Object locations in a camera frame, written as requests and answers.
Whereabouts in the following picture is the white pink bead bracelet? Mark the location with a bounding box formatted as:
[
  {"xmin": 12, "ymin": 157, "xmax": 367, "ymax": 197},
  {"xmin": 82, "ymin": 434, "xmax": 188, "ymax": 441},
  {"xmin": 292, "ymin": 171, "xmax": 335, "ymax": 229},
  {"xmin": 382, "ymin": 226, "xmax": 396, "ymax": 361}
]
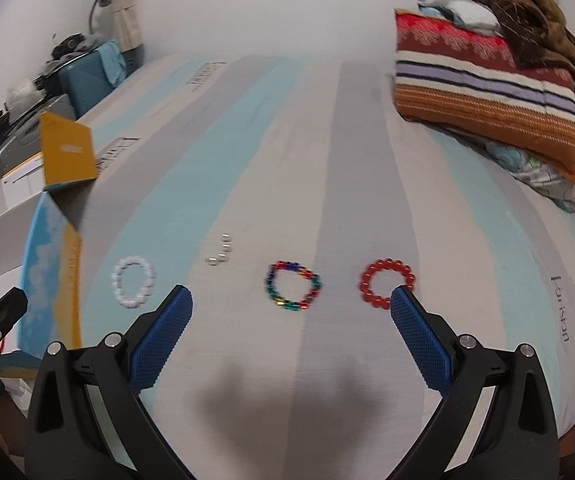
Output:
[{"xmin": 110, "ymin": 254, "xmax": 157, "ymax": 310}]

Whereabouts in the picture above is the red bead bracelet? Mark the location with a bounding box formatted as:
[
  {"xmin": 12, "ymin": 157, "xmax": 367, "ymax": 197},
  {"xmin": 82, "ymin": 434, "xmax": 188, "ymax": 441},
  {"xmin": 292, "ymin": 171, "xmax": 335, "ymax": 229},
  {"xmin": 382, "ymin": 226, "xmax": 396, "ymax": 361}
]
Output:
[{"xmin": 358, "ymin": 257, "xmax": 418, "ymax": 309}]

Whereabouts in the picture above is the pearl bead jewelry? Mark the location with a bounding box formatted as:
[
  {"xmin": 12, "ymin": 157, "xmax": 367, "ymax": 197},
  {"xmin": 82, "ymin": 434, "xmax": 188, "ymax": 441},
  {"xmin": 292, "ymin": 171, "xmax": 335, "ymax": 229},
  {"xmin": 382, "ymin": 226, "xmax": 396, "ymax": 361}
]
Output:
[{"xmin": 205, "ymin": 233, "xmax": 232, "ymax": 266}]

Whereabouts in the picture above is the multicolour glass bead bracelet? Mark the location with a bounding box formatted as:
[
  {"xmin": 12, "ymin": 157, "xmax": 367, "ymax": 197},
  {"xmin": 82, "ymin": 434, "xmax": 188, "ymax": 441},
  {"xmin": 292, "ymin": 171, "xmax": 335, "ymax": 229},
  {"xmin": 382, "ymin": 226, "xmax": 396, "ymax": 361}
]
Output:
[{"xmin": 262, "ymin": 260, "xmax": 325, "ymax": 312}]

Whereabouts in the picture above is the person's left hand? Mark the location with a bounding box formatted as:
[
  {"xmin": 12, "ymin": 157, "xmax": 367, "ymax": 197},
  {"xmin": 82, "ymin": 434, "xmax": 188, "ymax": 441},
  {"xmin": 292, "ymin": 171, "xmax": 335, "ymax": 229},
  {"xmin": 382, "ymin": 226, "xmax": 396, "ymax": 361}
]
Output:
[{"xmin": 0, "ymin": 392, "xmax": 27, "ymax": 457}]

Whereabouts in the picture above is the white cardboard box blue trim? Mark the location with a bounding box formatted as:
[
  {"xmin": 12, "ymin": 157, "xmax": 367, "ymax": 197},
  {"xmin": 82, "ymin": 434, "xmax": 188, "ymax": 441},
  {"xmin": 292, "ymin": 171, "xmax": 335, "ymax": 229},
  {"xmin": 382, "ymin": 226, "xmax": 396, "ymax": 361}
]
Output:
[{"xmin": 0, "ymin": 112, "xmax": 98, "ymax": 359}]

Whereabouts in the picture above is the grey suitcase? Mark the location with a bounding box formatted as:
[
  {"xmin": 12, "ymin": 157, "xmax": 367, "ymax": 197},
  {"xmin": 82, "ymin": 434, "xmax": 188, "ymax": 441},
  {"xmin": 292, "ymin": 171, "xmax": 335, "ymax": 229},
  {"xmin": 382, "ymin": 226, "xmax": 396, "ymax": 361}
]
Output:
[{"xmin": 0, "ymin": 94, "xmax": 76, "ymax": 179}]

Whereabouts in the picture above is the striped bed sheet mattress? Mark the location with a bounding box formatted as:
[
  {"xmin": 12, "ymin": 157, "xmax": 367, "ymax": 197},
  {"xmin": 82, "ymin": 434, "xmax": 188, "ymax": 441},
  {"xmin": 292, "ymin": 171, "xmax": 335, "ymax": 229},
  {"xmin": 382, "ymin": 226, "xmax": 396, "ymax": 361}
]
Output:
[{"xmin": 65, "ymin": 55, "xmax": 575, "ymax": 479}]

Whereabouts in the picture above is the floral light pillow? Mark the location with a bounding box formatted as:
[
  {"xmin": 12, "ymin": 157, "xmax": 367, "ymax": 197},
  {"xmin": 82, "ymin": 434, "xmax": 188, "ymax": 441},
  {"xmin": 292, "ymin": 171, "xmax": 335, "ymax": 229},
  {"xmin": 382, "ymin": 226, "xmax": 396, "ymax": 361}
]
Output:
[{"xmin": 437, "ymin": 84, "xmax": 575, "ymax": 216}]

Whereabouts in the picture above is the teal suitcase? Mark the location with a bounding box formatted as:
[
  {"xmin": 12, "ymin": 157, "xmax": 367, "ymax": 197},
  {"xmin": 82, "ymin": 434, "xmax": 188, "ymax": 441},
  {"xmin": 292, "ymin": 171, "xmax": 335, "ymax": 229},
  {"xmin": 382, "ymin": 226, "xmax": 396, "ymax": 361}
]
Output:
[{"xmin": 57, "ymin": 47, "xmax": 117, "ymax": 118}]

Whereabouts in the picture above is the light blue cloth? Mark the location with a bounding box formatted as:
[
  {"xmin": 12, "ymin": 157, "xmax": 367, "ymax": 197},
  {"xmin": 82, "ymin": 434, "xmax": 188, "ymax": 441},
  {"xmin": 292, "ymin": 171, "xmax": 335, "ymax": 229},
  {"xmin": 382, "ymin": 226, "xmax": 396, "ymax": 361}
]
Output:
[{"xmin": 96, "ymin": 40, "xmax": 127, "ymax": 88}]

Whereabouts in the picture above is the striped colourful pillow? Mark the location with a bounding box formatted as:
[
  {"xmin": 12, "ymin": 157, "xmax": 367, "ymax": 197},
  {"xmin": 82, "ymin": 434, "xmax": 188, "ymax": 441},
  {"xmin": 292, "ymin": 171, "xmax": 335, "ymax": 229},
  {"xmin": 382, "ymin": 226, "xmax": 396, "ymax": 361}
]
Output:
[{"xmin": 393, "ymin": 9, "xmax": 575, "ymax": 184}]

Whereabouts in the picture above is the beige curtain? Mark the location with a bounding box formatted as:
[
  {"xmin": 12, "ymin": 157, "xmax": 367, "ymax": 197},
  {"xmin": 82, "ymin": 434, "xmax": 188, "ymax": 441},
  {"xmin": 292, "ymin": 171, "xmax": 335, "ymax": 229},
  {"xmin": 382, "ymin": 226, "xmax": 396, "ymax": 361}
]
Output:
[{"xmin": 110, "ymin": 0, "xmax": 143, "ymax": 52}]

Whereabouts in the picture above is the white blue pillow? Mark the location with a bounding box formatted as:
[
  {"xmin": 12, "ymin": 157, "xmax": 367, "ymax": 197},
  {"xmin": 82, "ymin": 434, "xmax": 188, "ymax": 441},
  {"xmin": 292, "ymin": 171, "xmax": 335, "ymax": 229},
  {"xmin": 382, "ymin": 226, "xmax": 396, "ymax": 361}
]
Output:
[{"xmin": 417, "ymin": 0, "xmax": 499, "ymax": 32}]

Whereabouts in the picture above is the brown furry blanket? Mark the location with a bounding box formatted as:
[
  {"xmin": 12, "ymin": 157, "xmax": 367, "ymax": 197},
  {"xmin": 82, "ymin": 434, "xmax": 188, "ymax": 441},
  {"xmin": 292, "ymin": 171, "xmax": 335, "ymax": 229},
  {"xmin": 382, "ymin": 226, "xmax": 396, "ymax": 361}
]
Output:
[{"xmin": 474, "ymin": 0, "xmax": 575, "ymax": 80}]

